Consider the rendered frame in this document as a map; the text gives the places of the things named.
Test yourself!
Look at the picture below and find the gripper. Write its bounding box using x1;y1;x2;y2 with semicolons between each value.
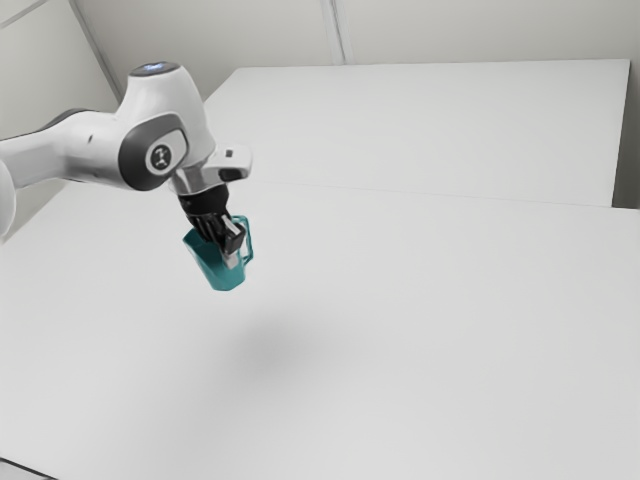
176;183;247;270

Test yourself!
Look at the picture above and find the teal faceted mug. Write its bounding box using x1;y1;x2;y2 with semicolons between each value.
181;214;256;293

